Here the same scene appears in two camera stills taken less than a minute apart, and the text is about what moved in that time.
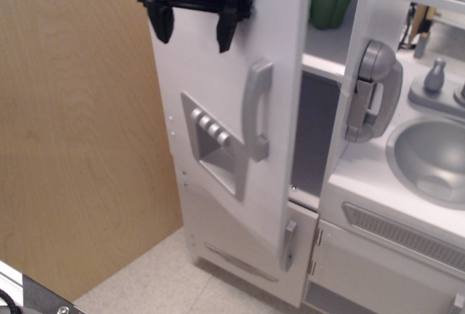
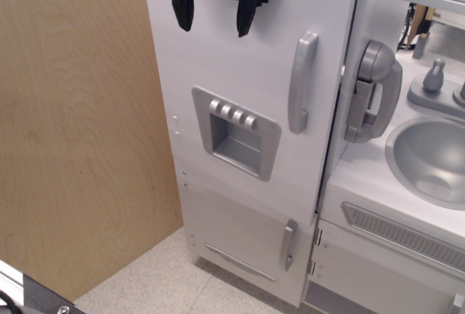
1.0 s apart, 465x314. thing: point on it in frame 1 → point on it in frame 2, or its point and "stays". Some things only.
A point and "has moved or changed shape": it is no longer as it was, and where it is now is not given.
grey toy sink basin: [426, 155] stays
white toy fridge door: [237, 115] has moved or changed shape
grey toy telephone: [375, 98] stays
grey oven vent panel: [426, 243] stays
